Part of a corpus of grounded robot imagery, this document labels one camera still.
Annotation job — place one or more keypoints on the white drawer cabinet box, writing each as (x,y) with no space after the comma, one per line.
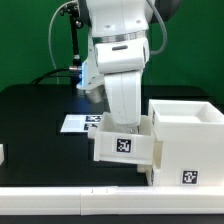
(189,143)

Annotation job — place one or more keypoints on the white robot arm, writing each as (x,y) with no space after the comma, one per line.
(118,50)

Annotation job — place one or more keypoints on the white left rail block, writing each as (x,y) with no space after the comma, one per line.
(1,154)

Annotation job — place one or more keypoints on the black camera on stand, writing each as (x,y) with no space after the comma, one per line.
(75,23)

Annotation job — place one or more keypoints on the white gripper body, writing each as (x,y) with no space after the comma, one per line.
(123,92)

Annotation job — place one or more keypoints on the white marker sheet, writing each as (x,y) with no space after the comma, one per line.
(79,123)

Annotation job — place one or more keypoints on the white drawer without knob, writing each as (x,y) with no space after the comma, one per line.
(149,173)

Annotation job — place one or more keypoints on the white drawer with knob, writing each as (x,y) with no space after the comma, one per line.
(110,144)

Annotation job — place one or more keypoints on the white front rail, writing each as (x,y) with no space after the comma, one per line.
(111,200)

